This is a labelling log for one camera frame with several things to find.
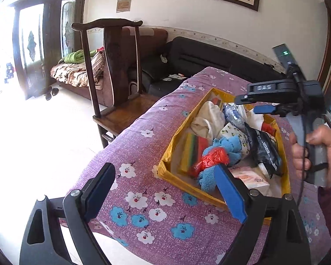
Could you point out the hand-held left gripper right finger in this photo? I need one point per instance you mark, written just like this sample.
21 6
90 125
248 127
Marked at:
231 196

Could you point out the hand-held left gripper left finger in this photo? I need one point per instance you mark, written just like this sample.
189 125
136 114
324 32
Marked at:
99 196

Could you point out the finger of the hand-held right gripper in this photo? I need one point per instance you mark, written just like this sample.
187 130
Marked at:
264 109
264 91

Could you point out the pink tissue pack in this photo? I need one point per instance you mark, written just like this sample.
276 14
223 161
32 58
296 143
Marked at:
248 178

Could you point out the blue towel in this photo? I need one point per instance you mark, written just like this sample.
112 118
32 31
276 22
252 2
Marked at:
207 179
229 146

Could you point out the blue tissue pack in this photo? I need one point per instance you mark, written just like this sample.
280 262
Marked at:
234 114

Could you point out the black plastic bag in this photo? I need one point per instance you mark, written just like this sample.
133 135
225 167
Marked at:
264 149

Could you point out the lemon print tissue pack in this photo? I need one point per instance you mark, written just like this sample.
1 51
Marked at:
231 132

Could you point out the white cloth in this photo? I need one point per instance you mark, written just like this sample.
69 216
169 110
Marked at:
209 116

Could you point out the colourful sponge pack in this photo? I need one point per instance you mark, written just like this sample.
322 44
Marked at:
193 149

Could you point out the yellow cardboard box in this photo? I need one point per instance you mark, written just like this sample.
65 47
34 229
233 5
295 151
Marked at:
168 171

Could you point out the red and white plastic bag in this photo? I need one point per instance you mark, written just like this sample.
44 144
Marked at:
269 129

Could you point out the black sofa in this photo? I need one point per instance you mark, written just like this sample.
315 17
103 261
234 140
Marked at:
198 55

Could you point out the purple floral tablecloth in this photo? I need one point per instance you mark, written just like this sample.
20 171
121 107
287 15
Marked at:
154 132

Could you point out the white paper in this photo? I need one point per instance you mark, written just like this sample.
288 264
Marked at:
173 77

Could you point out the dark shoe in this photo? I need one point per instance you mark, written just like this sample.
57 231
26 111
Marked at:
55 91
48 95

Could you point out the brown sofa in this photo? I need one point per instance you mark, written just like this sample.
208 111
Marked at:
151 47

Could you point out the floral blanket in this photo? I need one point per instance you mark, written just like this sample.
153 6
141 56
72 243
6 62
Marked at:
71 73

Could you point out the dark wooden chair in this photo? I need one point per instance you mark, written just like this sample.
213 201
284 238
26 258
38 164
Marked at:
121 60

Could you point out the green cloth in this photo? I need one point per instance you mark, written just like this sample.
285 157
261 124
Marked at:
77 56

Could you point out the dark wooden glass door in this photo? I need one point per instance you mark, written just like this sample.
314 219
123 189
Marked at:
52 47

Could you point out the small wall plaque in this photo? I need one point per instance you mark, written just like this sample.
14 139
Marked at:
124 4

